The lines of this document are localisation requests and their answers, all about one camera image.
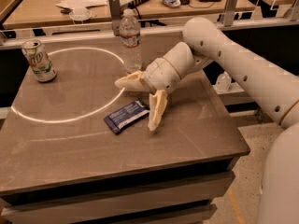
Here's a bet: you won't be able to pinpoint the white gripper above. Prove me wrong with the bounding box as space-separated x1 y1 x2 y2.
115 58 180 132

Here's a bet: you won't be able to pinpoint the blue rxbar blueberry bar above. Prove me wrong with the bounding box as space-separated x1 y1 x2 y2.
104 99 150 134

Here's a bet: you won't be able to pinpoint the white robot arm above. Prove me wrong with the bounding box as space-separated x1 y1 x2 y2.
115 17 299 224

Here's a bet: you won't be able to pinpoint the green white 7up can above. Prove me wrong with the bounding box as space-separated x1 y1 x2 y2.
21 39 56 82

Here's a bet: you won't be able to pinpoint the clear plastic water bottle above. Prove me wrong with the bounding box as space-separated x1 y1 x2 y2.
120 8 142 74

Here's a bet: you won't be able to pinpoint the left clear sanitizer bottle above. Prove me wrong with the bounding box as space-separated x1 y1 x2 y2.
215 71 232 92

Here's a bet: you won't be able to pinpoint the blue white face mask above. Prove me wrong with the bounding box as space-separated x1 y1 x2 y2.
162 0 180 7

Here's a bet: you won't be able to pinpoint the white paper sheets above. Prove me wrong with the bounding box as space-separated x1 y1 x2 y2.
57 0 108 8

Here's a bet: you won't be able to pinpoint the upper grey cabinet drawer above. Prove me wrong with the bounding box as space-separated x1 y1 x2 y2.
2 171 235 224

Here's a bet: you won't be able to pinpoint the grey cabinet drawer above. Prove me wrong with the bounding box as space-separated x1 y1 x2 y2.
2 171 235 224
103 204 217 224

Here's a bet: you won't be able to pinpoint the lower grey cabinet drawer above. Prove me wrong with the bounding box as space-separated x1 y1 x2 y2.
103 204 217 224

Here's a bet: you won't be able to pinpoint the wooden background desk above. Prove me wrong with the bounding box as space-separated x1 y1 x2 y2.
2 0 261 30

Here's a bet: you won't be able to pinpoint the left grey metal post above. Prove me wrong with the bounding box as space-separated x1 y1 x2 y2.
108 0 121 36

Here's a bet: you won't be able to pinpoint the grey metal post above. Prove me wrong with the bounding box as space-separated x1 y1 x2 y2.
222 0 237 26
108 0 121 36

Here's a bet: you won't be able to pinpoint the right grey metal post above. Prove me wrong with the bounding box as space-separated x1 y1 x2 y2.
222 0 237 26

